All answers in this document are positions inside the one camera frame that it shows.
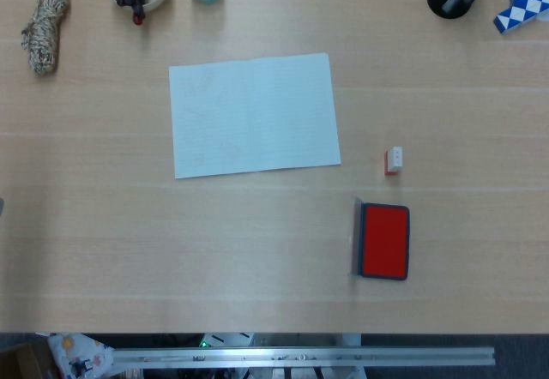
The blue white snake cube toy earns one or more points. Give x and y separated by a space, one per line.
520 4

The red ink pad blue case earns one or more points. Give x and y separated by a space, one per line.
384 242

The white robot base green light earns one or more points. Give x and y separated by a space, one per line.
223 339

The white printed plastic bag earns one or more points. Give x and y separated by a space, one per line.
79 355

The aluminium extrusion rail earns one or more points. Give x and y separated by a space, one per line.
300 357

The small white red stamp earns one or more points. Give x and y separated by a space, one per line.
395 161

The brown cardboard box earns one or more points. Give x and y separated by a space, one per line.
21 359

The white lined paper sheet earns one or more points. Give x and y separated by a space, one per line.
253 115

